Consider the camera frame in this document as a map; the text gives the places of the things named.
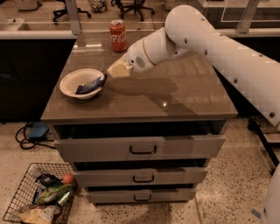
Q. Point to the black wire basket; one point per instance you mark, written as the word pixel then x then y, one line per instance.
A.
pixel 31 187

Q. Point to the grey drawer cabinet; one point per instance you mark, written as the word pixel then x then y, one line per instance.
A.
pixel 181 97

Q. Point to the blue foot pedal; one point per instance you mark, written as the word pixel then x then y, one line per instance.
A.
pixel 38 131

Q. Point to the top grey drawer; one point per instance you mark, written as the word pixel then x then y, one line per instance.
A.
pixel 139 148

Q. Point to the black office chair centre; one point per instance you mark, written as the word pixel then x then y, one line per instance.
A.
pixel 137 7

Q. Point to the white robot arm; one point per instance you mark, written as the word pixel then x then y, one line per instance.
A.
pixel 238 193

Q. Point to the grey drawer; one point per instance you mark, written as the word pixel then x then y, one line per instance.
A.
pixel 139 148
pixel 140 177
pixel 141 196

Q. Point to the blue rxbar blueberry wrapper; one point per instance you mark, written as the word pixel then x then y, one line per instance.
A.
pixel 91 86

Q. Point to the yellow snack packet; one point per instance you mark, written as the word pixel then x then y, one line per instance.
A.
pixel 39 215

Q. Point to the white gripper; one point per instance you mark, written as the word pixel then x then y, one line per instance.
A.
pixel 136 58

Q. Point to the bottom grey drawer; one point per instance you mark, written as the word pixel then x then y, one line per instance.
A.
pixel 141 196

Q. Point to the black office chair left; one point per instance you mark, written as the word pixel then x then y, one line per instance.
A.
pixel 66 10

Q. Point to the green snack bag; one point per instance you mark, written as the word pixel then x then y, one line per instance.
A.
pixel 52 193

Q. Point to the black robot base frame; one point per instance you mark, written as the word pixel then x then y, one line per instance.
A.
pixel 255 127

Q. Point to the orange round fruit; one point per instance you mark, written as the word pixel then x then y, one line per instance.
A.
pixel 68 179

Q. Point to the white paper bowl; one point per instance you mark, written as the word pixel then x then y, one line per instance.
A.
pixel 70 82

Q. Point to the black office chair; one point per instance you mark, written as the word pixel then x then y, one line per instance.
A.
pixel 66 10
pixel 137 7

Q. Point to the middle grey drawer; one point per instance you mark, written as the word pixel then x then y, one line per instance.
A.
pixel 140 177

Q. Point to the orange coca-cola can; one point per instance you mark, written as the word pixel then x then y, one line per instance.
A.
pixel 118 35

